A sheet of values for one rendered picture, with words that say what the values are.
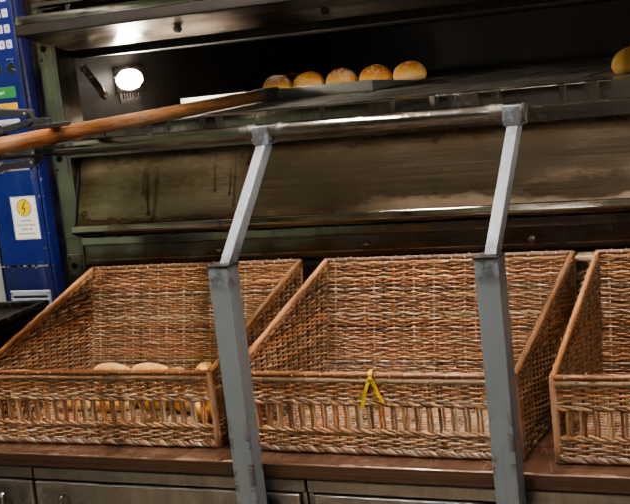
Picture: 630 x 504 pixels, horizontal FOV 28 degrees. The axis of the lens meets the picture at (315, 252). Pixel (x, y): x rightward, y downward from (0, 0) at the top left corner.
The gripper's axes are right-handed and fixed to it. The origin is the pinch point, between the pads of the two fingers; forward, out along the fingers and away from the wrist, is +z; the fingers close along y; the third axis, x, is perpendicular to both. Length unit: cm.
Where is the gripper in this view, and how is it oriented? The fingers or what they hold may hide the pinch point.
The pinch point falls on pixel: (52, 135)
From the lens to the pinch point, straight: 240.9
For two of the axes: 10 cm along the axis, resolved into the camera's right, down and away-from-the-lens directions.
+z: 9.2, -0.3, -4.0
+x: -3.9, 1.9, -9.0
